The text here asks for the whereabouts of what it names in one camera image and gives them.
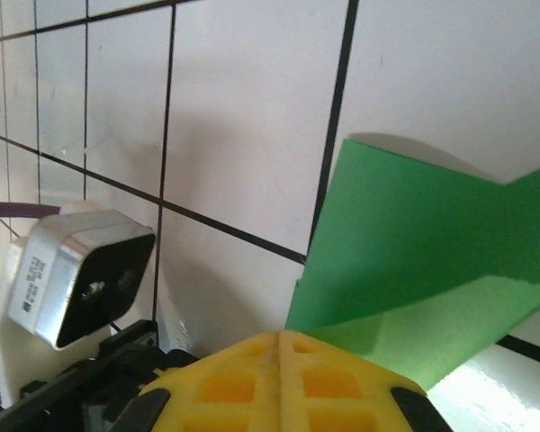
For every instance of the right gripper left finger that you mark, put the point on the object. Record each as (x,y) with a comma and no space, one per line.
(225,387)

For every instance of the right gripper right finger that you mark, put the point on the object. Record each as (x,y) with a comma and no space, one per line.
(333,387)

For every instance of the green paper sheet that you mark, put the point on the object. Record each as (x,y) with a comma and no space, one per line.
(409,225)

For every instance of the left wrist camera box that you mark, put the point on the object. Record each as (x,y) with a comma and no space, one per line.
(72,279)

